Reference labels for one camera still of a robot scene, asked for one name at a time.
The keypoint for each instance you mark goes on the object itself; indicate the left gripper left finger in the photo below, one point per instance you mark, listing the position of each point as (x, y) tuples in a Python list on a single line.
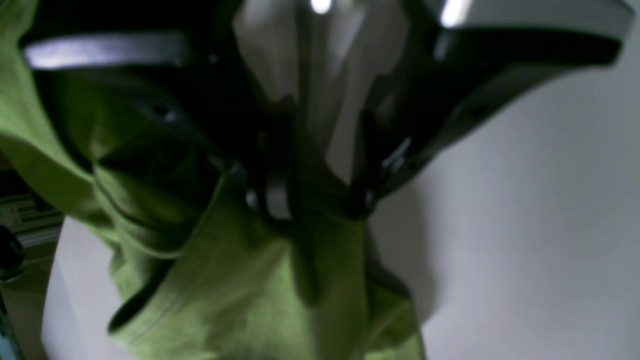
[(179, 63)]

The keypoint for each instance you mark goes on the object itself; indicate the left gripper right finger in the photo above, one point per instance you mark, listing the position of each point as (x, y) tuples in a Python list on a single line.
[(463, 61)]

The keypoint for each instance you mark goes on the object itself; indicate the green T-shirt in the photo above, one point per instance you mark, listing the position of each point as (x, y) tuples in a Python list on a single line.
[(200, 275)]

